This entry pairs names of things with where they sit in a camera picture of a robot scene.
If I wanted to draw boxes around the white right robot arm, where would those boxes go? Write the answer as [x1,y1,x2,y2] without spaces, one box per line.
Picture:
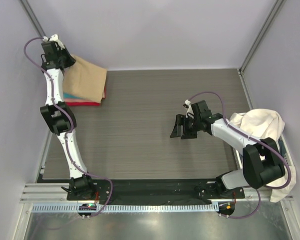
[170,100,286,198]

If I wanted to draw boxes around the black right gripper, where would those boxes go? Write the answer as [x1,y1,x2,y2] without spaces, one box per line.
[170,114,201,140]

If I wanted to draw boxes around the aluminium rail left side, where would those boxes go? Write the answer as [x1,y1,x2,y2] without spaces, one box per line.
[20,183,69,203]

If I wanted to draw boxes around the left aluminium frame post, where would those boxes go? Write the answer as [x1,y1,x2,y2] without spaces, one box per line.
[20,0,65,73]

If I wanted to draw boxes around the aluminium frame post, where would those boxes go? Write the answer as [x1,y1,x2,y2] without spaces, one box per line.
[239,0,286,73]
[20,0,65,73]

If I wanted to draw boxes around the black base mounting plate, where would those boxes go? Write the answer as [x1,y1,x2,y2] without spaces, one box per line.
[62,176,245,213]

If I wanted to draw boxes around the folded blue t shirt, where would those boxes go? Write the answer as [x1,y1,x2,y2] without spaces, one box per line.
[63,92,77,99]

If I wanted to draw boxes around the white t shirt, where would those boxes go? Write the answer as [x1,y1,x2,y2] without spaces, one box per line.
[230,108,297,203]

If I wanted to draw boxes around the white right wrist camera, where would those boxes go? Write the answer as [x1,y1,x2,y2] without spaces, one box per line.
[183,99,194,119]

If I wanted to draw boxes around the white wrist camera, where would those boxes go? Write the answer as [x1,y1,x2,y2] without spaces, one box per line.
[183,99,194,119]
[42,34,65,50]

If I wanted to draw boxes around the folded red t shirt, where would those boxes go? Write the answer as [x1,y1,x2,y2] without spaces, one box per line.
[64,87,107,107]

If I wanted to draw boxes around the right aluminium frame post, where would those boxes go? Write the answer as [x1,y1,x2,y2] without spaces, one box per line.
[239,0,286,73]

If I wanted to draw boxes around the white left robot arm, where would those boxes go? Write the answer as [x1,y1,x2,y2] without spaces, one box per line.
[40,40,96,200]

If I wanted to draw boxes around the beige t shirt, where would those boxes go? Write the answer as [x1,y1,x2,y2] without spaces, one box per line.
[63,55,107,104]

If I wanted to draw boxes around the white laundry basket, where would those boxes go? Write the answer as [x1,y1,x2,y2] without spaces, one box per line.
[233,137,294,169]

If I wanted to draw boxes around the slotted grey cable duct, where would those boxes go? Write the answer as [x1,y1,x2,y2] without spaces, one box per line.
[31,202,219,214]

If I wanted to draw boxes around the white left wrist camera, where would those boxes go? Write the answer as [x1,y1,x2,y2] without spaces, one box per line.
[42,34,65,50]

